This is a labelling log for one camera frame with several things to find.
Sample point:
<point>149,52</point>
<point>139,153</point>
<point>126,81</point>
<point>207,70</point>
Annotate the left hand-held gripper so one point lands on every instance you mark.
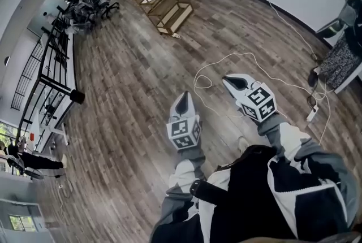
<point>182,131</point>

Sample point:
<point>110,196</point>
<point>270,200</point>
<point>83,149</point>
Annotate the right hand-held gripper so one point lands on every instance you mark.
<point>258,102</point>

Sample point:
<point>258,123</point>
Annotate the person's right forearm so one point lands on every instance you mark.
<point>288,140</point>

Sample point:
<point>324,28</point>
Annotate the person's left forearm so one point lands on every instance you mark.
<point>186,171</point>

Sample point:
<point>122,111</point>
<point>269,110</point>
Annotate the person's beige shoe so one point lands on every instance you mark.
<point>243,145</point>

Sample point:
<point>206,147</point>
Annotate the white power strip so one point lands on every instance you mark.
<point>312,114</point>

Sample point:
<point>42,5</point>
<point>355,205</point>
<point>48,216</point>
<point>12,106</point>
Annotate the black white patterned cloth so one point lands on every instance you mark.
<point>340,64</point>

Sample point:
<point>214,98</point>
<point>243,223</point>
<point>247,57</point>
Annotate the black waste bin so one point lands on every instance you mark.
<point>77,96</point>

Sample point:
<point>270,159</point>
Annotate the wooden shoe rack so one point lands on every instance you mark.
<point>162,0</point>

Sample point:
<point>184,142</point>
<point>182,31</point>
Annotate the person's black white jacket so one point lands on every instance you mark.
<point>254,199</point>

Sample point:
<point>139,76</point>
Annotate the black metal railing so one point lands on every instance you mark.
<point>55,84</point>

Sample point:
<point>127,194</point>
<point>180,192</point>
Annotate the pale plastic-wrapped chair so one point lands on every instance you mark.
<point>80,27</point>

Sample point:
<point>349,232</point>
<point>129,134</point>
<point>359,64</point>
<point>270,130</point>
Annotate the white desk with red sign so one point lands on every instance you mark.
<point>37,126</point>

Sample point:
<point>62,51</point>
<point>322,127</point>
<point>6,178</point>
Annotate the large glass window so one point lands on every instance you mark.
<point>7,133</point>

